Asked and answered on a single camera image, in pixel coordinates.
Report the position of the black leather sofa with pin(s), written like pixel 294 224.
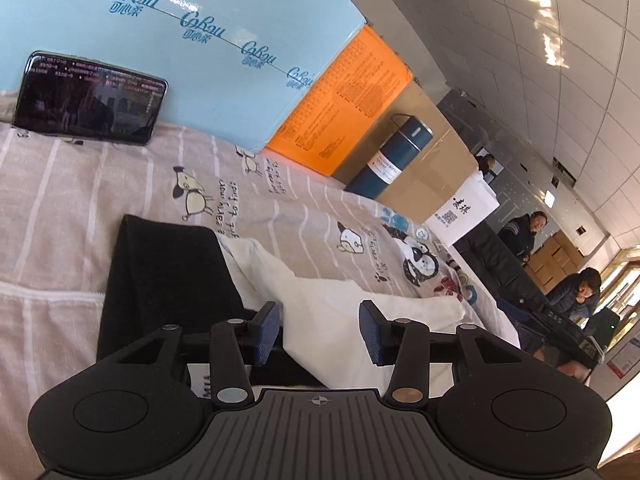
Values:
pixel 492 270

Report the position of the orange cardboard box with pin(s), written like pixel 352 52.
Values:
pixel 340 100

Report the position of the wooden framed window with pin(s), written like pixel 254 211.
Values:
pixel 622 275

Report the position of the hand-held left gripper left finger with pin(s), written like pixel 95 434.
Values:
pixel 267 334

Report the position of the black smartphone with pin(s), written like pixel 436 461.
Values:
pixel 90 97

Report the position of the white paper bag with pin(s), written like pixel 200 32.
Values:
pixel 462 210

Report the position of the large light blue box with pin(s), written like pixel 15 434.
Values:
pixel 200 75

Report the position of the brown cardboard box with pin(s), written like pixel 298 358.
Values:
pixel 435 160

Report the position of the white and black garment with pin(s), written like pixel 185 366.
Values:
pixel 320 310

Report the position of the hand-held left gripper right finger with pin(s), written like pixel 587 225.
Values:
pixel 374 334

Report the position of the dark blue vacuum bottle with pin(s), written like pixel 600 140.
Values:
pixel 390 160

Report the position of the printed striped bedsheet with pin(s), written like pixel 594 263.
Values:
pixel 75 200

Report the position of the stack of cardboard boxes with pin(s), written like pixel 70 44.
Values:
pixel 555 260

